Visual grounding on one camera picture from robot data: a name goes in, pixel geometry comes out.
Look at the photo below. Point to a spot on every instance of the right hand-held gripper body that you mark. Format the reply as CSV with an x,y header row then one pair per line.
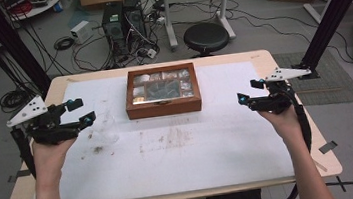
x,y
275,100

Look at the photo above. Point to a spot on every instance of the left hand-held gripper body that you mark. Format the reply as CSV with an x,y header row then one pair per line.
x,y
50,129

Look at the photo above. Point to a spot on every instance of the clear glass cup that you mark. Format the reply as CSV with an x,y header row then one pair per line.
x,y
109,127

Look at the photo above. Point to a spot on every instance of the wooden tea box glass lid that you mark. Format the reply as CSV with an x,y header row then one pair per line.
x,y
163,106

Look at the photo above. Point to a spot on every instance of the pile of dark tea leaves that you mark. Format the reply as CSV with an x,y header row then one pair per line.
x,y
162,89

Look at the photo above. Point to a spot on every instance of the person's right hand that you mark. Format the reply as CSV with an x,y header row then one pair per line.
x,y
284,122

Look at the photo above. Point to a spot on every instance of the person's left hand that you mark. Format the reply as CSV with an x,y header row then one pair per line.
x,y
52,160

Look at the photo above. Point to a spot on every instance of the light wooden table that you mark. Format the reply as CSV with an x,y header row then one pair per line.
x,y
305,125

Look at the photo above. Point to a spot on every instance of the dark tape strip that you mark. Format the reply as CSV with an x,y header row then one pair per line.
x,y
18,176

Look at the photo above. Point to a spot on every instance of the grey floor mat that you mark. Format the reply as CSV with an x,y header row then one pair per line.
x,y
331,92

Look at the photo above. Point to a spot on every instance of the black round stool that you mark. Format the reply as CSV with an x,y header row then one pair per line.
x,y
206,37

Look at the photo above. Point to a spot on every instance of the grey tape strip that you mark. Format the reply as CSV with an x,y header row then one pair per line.
x,y
328,147

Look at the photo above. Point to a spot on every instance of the small white box device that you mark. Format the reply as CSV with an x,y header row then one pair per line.
x,y
81,32

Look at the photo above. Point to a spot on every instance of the thin wooden stick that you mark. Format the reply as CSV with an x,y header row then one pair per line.
x,y
320,166

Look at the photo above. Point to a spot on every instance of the black computer tower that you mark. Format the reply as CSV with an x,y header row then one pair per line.
x,y
113,29
135,20

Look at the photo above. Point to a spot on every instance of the white power adapter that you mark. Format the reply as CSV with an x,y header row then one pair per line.
x,y
151,53

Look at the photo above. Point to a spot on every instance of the white foam mat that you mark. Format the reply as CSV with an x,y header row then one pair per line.
x,y
171,160

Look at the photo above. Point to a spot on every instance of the round white table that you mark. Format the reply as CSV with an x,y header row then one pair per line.
x,y
36,8

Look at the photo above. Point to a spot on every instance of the black tape cross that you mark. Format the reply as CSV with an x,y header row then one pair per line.
x,y
340,183

